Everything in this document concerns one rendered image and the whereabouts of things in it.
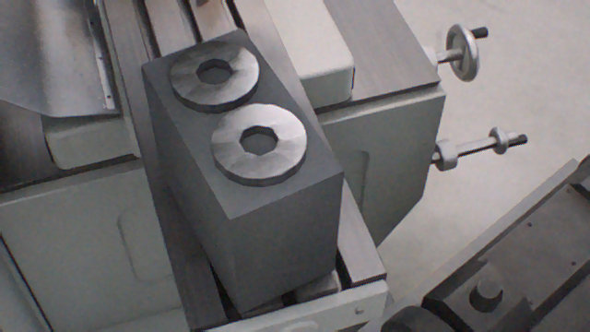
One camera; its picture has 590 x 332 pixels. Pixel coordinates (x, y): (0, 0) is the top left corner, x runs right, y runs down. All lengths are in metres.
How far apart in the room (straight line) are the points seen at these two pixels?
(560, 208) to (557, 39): 1.27
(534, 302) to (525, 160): 0.98
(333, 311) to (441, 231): 1.16
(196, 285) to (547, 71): 1.76
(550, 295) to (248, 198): 0.70
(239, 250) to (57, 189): 0.58
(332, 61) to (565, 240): 0.49
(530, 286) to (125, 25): 0.74
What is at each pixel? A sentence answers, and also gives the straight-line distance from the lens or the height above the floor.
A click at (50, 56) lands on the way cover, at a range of 1.22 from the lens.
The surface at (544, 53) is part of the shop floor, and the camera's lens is 2.53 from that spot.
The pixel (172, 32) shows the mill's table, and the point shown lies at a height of 0.90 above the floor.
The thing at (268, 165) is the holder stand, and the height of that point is 1.10.
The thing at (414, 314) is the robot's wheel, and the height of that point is 0.58.
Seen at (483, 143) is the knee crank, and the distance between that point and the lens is 1.56.
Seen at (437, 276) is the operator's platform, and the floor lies 0.40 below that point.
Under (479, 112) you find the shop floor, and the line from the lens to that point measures 2.29.
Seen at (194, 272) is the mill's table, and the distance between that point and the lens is 0.89.
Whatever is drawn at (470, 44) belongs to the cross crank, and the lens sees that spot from 1.51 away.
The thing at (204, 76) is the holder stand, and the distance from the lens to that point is 0.81.
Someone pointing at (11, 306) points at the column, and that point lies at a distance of 1.44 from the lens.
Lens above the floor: 1.67
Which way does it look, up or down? 53 degrees down
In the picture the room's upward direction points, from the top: 1 degrees clockwise
